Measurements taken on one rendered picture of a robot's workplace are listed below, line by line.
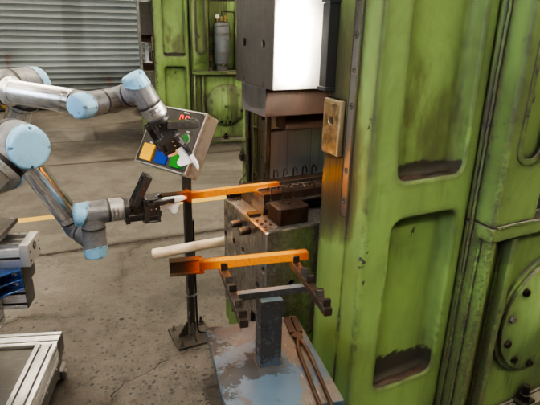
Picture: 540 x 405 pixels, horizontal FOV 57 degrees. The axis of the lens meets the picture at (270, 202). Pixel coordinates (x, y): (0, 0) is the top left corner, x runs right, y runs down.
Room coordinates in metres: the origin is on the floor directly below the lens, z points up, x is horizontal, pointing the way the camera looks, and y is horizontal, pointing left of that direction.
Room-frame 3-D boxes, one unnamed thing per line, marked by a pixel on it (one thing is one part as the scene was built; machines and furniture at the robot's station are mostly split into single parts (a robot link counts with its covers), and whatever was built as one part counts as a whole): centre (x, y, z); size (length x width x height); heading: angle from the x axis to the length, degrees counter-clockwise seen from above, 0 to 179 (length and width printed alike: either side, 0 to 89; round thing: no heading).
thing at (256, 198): (1.84, -0.12, 0.96); 0.42 x 0.20 x 0.09; 117
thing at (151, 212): (1.54, 0.43, 0.98); 0.12 x 0.08 x 0.09; 117
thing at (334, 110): (1.53, -0.19, 1.27); 0.09 x 0.02 x 0.17; 27
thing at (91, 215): (1.46, 0.57, 0.98); 0.11 x 0.08 x 0.09; 117
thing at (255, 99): (1.84, -0.12, 1.32); 0.42 x 0.20 x 0.10; 117
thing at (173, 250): (2.01, 0.31, 0.62); 0.44 x 0.05 x 0.05; 117
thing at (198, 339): (2.21, 0.40, 0.05); 0.22 x 0.22 x 0.09; 27
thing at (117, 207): (1.50, 0.50, 0.99); 0.08 x 0.05 x 0.08; 27
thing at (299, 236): (1.80, -0.15, 0.69); 0.56 x 0.38 x 0.45; 117
